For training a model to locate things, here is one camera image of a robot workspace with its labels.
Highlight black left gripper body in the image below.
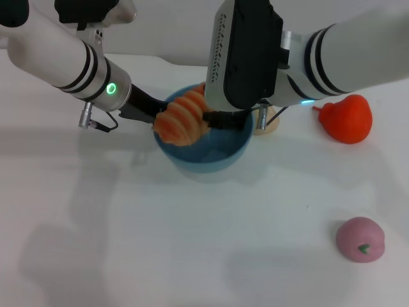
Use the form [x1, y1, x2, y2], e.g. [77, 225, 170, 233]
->
[118, 83, 167, 124]

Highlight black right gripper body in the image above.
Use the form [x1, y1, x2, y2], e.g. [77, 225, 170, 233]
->
[222, 107, 255, 130]

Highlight orange striped toy bread loaf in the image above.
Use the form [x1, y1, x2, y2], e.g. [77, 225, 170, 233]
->
[150, 82, 212, 147]

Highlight blue plastic bowl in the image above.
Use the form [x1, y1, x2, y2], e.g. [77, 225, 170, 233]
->
[152, 83, 256, 173]

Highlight beige toy bun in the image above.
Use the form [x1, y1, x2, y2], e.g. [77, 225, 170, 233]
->
[252, 104, 281, 137]

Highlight red toy pear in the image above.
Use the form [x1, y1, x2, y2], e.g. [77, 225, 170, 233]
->
[312, 94, 373, 145]

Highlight pink toy peach bun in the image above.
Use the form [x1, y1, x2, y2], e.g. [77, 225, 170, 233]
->
[336, 216, 386, 264]

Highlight right wrist connector cable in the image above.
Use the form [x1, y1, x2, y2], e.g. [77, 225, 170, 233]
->
[257, 102, 290, 131]

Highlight wrist connector cable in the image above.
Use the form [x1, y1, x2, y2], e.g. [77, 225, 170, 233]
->
[257, 102, 290, 131]
[79, 101, 118, 132]

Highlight left wrist connector cable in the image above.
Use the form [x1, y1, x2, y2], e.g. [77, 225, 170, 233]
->
[79, 101, 118, 132]

